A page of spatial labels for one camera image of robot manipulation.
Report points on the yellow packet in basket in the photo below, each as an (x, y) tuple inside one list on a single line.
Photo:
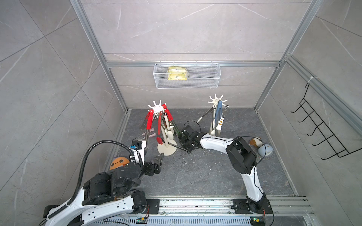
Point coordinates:
[(176, 73)]

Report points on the grey blue dome toy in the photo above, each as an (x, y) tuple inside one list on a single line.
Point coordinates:
[(265, 150)]

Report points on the black steel tongs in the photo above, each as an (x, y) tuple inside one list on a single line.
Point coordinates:
[(177, 146)]

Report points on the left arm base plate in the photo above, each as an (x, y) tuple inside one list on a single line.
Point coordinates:
[(152, 207)]

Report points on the brown white plush toy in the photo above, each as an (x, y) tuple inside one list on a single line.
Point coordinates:
[(256, 142)]

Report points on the cream utensil stand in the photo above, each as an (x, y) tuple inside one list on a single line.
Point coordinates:
[(165, 148), (213, 100)]

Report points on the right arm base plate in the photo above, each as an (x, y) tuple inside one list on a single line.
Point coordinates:
[(246, 206)]

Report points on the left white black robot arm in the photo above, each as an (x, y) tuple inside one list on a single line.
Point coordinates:
[(108, 194)]

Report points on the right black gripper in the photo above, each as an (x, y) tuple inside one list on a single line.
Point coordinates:
[(182, 141)]

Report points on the red handled steel tongs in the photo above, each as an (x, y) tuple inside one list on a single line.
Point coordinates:
[(177, 132)]

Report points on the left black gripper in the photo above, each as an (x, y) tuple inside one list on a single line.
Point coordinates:
[(150, 171)]

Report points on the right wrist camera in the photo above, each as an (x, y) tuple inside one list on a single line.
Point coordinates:
[(187, 131)]

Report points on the slim white tongs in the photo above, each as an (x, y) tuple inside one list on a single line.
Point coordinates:
[(220, 118)]

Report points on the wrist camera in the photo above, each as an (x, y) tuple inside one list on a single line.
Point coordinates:
[(138, 151), (187, 131)]

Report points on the orange monster plush toy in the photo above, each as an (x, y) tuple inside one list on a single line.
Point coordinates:
[(119, 162)]

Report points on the steel tongs with ring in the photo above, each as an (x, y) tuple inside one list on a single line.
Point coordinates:
[(207, 112)]

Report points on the black wire wall hook rack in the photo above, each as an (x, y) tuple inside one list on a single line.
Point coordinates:
[(339, 150)]

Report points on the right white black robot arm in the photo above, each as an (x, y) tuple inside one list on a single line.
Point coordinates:
[(242, 158)]

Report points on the long steel white tongs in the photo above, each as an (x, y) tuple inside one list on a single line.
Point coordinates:
[(164, 127)]

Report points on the blue handled cream tongs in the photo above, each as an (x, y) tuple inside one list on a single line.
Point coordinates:
[(217, 104)]

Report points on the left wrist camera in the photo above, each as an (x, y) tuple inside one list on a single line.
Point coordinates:
[(138, 151)]

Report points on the white wire mesh basket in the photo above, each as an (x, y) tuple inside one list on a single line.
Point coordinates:
[(200, 76)]

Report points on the red sleeved steel tongs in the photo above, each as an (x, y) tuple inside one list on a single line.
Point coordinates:
[(147, 125)]

